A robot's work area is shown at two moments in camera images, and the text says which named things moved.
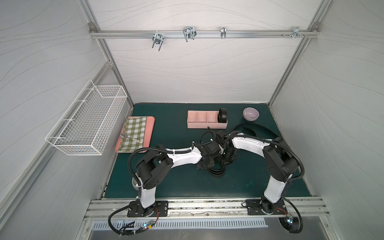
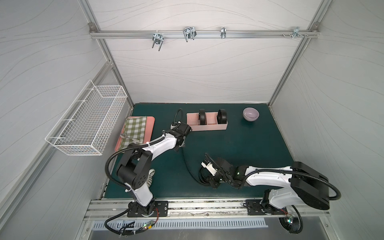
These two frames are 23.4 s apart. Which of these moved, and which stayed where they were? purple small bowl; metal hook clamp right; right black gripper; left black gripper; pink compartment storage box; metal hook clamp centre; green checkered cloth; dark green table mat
Moved: right black gripper; left black gripper
Stayed: purple small bowl; metal hook clamp centre; metal hook clamp right; dark green table mat; green checkered cloth; pink compartment storage box
